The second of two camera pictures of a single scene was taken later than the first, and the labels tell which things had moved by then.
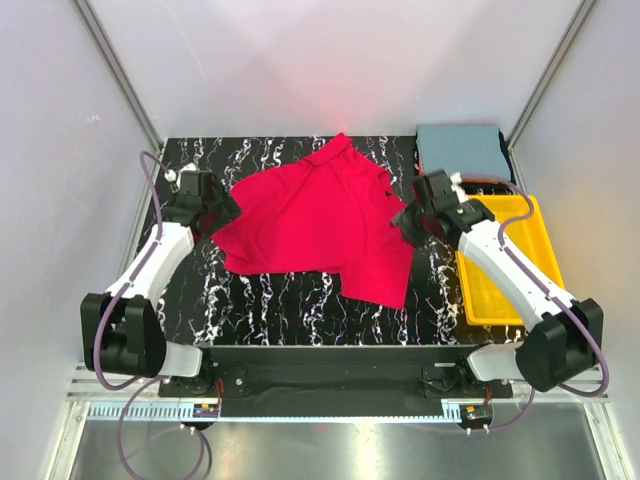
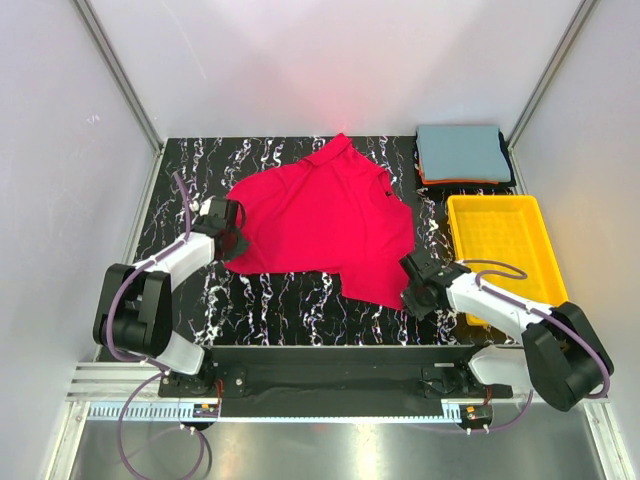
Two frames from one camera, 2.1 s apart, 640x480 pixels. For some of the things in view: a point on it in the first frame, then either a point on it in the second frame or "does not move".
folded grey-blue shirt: x=473 y=151 does not move
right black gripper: x=413 y=220 → x=413 y=298
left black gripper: x=220 y=203 → x=235 y=240
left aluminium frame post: x=117 y=69 does not move
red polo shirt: x=335 y=214 does not move
